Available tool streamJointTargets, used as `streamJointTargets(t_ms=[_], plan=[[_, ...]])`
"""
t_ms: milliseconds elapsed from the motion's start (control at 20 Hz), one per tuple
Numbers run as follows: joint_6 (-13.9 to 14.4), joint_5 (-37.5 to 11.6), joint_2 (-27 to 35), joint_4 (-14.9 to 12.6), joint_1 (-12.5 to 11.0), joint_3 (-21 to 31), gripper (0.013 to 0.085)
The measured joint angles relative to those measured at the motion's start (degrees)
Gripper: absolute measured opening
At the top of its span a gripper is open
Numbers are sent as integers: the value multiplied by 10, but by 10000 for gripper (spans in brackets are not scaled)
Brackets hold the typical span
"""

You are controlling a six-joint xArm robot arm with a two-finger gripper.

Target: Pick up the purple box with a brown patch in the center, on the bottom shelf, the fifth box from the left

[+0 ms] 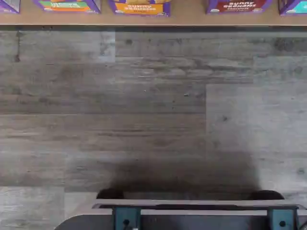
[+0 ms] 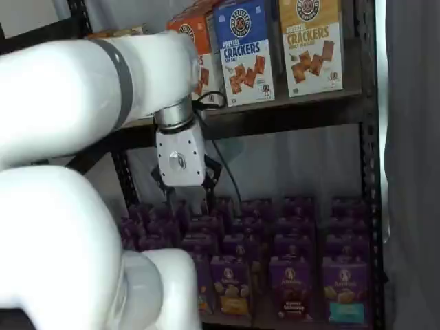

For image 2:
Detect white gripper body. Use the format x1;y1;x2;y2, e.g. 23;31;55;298
155;122;208;189

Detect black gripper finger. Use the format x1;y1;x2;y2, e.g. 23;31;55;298
150;166;177;211
201;155;223;216

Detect purple snack box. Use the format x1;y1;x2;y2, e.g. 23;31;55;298
146;219;182;238
276;216;316;237
179;233;219;257
329;216;369;237
281;196;316;219
136;234;173;252
229;217;268;237
240;198;273;220
188;215;225;236
331;197;367;219
325;234;370;262

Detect purple box yellow patch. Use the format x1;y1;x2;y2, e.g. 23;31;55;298
221;234;263;259
210;256;254;316

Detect purple box brown patch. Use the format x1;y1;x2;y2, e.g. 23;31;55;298
273;234;316;259
269;256;318;320

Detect brown shelf board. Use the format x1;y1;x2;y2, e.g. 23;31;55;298
202;89;364;116

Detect blue pretzel cracker box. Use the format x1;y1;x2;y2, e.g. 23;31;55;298
212;0;276;108

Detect orange pretzel cracker box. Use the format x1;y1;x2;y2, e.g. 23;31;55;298
166;12;221;101

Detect tan cardboard box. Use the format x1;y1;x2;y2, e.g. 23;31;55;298
85;23;146;39

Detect yellow pretzel cracker box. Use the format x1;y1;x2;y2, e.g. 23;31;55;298
278;0;345;98

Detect black metal shelf rack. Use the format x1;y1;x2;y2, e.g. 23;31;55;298
0;0;386;330

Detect grey curtain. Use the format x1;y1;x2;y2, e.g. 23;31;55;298
376;0;440;330

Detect black cable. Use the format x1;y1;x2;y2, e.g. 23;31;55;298
194;90;243;217

